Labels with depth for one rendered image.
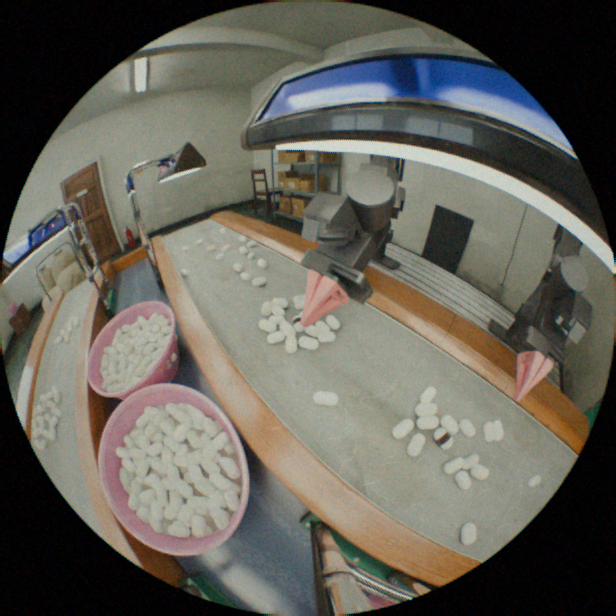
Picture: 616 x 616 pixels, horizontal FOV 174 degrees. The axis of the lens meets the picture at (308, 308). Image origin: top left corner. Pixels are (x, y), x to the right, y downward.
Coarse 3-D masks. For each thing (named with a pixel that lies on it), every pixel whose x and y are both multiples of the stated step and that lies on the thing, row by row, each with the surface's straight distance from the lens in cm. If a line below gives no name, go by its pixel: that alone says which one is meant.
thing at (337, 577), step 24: (312, 528) 27; (312, 552) 19; (336, 552) 19; (360, 552) 35; (336, 576) 14; (360, 576) 21; (384, 576) 38; (408, 576) 36; (336, 600) 12; (360, 600) 12
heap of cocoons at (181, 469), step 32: (160, 416) 38; (192, 416) 34; (128, 448) 42; (160, 448) 37; (192, 448) 35; (224, 448) 32; (128, 480) 41; (160, 480) 37; (192, 480) 33; (224, 480) 31; (160, 512) 37; (192, 512) 34; (224, 512) 32
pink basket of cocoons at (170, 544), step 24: (168, 384) 36; (120, 408) 41; (144, 408) 41; (216, 408) 30; (120, 432) 43; (240, 456) 27; (120, 480) 43; (120, 504) 41; (240, 504) 29; (168, 552) 34; (192, 552) 32
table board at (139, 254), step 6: (168, 234) 125; (132, 252) 124; (138, 252) 124; (144, 252) 124; (120, 258) 126; (126, 258) 125; (132, 258) 125; (138, 258) 125; (114, 264) 126; (120, 264) 126; (126, 264) 126; (132, 264) 126; (114, 270) 127; (120, 270) 127
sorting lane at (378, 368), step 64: (192, 256) 79; (256, 256) 66; (256, 320) 42; (320, 320) 41; (384, 320) 44; (256, 384) 33; (320, 384) 32; (384, 384) 34; (448, 384) 40; (320, 448) 29; (384, 448) 31; (448, 448) 36; (512, 448) 46; (448, 512) 36; (512, 512) 47
